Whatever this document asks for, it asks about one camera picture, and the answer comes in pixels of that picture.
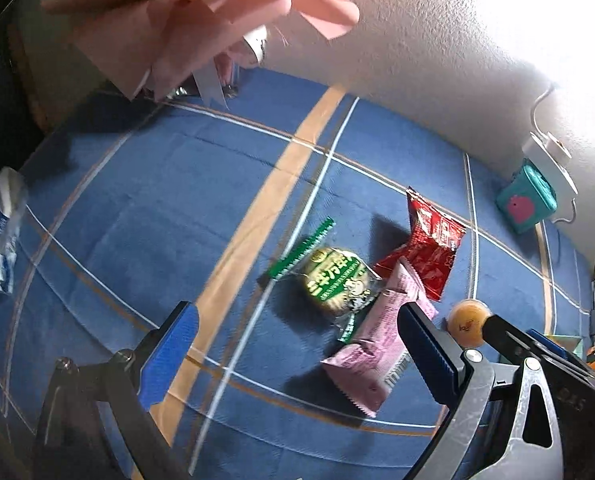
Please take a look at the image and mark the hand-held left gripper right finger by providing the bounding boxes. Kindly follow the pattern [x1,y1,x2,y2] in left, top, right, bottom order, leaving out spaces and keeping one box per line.
[398,302,565,480]

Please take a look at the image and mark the red snack packet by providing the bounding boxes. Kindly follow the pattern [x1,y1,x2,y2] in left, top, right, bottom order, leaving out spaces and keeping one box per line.
[375,186,467,302]

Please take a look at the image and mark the glass vase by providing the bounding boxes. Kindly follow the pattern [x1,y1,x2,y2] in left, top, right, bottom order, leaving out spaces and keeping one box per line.
[168,30,268,101]

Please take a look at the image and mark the pink paper flower bouquet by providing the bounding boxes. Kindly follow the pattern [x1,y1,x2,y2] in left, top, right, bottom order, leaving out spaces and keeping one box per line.
[40,0,361,103]

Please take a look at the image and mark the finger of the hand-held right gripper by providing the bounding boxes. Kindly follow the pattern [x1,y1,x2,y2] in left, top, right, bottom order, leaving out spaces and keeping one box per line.
[481,314,541,363]
[525,329,585,363]

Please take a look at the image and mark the white device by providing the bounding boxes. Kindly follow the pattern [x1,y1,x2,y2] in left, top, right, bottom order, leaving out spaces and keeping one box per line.
[522,130,578,196]

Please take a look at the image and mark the teal tin box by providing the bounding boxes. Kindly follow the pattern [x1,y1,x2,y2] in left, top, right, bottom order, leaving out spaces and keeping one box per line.
[495,159,558,233]

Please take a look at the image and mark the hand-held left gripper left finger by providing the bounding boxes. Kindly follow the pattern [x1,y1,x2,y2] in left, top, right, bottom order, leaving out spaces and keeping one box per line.
[30,301,201,480]

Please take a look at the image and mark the pink snack packet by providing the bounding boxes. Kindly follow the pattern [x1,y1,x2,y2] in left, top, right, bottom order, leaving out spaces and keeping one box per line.
[320,256,439,418]

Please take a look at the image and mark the orange jelly cup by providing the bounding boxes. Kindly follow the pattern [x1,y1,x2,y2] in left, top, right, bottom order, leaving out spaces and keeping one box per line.
[447,300,492,347]

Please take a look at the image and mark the white tray with teal rim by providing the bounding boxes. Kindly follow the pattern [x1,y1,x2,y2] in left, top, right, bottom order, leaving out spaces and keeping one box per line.
[545,332,585,355]

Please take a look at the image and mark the white power adapter with cable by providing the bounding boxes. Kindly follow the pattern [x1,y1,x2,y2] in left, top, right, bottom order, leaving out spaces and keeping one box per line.
[530,85,578,223]

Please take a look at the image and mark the green round biscuit packet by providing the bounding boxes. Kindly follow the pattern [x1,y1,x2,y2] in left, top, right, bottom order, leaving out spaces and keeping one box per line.
[268,216,384,345]

